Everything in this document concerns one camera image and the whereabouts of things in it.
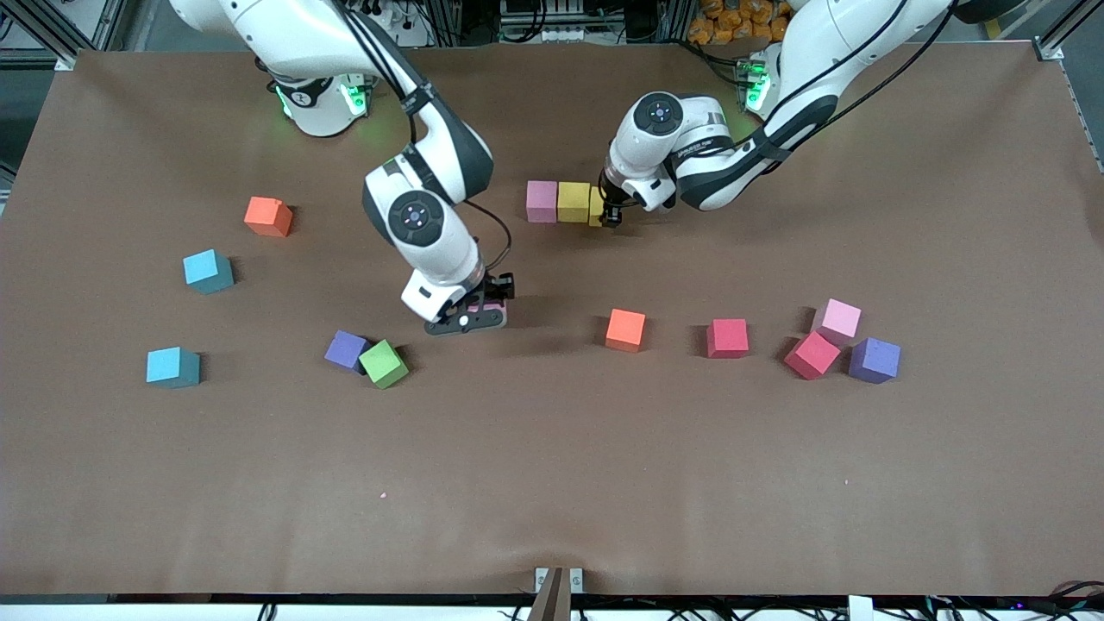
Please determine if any cyan foam cube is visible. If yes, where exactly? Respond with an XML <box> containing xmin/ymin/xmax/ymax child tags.
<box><xmin>146</xmin><ymin>347</ymin><xmax>201</xmax><ymax>389</ymax></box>
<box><xmin>183</xmin><ymin>249</ymin><xmax>235</xmax><ymax>295</ymax></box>

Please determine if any bag of orange items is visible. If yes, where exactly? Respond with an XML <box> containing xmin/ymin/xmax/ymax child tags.
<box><xmin>687</xmin><ymin>0</ymin><xmax>799</xmax><ymax>46</ymax></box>

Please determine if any metal bracket with brown stick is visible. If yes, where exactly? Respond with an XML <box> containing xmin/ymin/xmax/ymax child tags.
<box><xmin>528</xmin><ymin>566</ymin><xmax>584</xmax><ymax>621</ymax></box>

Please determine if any purple foam cube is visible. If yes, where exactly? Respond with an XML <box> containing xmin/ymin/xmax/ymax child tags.
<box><xmin>848</xmin><ymin>337</ymin><xmax>901</xmax><ymax>385</ymax></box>
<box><xmin>324</xmin><ymin>329</ymin><xmax>372</xmax><ymax>373</ymax></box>

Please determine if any brown table cover sheet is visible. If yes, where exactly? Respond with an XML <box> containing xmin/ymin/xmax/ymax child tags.
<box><xmin>0</xmin><ymin>41</ymin><xmax>1104</xmax><ymax>598</ymax></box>

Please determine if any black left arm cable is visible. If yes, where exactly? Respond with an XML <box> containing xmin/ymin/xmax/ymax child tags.
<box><xmin>733</xmin><ymin>0</ymin><xmax>960</xmax><ymax>178</ymax></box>

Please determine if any green foam cube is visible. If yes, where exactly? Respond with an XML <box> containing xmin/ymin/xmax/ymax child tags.
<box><xmin>359</xmin><ymin>339</ymin><xmax>410</xmax><ymax>390</ymax></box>

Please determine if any red foam cube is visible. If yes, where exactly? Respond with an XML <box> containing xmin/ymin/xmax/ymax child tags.
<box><xmin>783</xmin><ymin>331</ymin><xmax>842</xmax><ymax>381</ymax></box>
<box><xmin>706</xmin><ymin>318</ymin><xmax>750</xmax><ymax>360</ymax></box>

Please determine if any white power strip with plugs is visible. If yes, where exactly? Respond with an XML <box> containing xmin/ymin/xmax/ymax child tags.
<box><xmin>367</xmin><ymin>0</ymin><xmax>432</xmax><ymax>48</ymax></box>

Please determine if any orange foam cube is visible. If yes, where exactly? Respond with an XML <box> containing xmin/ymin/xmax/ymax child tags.
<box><xmin>605</xmin><ymin>309</ymin><xmax>647</xmax><ymax>354</ymax></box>
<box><xmin>243</xmin><ymin>197</ymin><xmax>294</xmax><ymax>238</ymax></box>

